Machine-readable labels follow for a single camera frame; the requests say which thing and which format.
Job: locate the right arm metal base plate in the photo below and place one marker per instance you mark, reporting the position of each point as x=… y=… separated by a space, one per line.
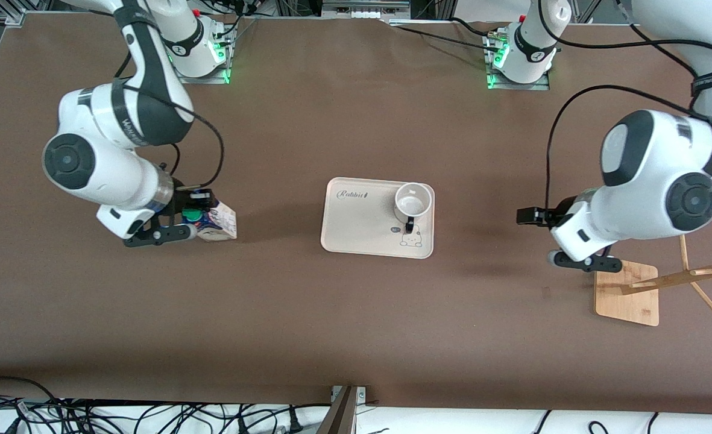
x=199 y=79

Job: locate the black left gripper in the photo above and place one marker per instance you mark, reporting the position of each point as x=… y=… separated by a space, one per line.
x=553 y=216

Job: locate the wooden cup hanging rack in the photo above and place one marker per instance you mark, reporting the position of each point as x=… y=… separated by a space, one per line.
x=627 y=295

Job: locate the blue white milk carton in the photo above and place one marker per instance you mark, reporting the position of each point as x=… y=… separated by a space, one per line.
x=220 y=223

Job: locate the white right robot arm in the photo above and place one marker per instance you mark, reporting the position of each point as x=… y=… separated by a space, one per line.
x=90 y=163

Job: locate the aluminium camera mount post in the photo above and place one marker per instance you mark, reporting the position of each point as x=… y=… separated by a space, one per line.
x=340 y=419

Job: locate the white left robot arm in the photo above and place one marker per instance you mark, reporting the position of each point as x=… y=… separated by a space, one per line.
x=651 y=181

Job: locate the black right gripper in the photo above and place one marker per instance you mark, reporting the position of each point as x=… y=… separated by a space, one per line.
x=182 y=199

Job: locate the grey metal frame bracket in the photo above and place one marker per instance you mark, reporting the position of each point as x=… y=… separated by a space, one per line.
x=365 y=9

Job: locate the cream rabbit print tray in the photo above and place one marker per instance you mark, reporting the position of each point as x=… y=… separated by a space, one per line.
x=356 y=229

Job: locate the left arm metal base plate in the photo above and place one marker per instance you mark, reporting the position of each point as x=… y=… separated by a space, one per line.
x=518 y=86

